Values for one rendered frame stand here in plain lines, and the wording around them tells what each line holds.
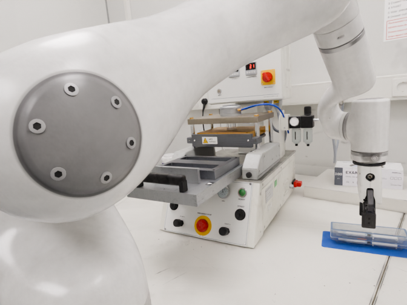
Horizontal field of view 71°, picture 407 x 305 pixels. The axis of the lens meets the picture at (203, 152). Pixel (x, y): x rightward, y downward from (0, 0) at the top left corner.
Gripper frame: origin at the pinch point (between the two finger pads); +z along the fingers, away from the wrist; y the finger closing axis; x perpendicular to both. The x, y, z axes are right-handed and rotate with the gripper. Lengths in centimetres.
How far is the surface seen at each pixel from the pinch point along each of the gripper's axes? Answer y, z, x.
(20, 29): 48, -88, 194
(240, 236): -10.3, 5.4, 32.9
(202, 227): -9.7, 4.3, 45.1
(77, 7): 88, -109, 182
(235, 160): -4.2, -16.1, 35.0
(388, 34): 58, -54, -11
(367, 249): -3.0, 8.0, 0.0
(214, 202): -5.7, -2.7, 42.3
